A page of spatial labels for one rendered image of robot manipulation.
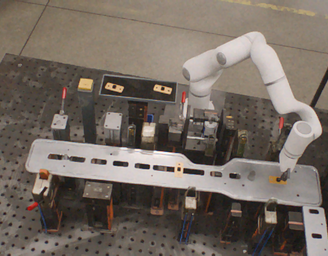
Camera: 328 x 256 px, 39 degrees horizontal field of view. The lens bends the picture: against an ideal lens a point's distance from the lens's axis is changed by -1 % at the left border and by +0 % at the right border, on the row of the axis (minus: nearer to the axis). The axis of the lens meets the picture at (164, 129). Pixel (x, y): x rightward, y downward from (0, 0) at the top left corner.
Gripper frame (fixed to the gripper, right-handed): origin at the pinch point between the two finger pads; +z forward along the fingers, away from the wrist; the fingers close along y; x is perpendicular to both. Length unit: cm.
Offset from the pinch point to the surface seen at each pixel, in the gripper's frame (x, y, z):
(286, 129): -0.4, -14.4, -11.9
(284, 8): 51, -266, 111
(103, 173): -81, 7, 9
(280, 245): 5.4, 23.2, 29.0
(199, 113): -39.6, -22.4, -6.5
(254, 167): -10.9, -5.5, 8.8
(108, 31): -114, -205, 112
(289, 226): 4.5, 22.6, 10.6
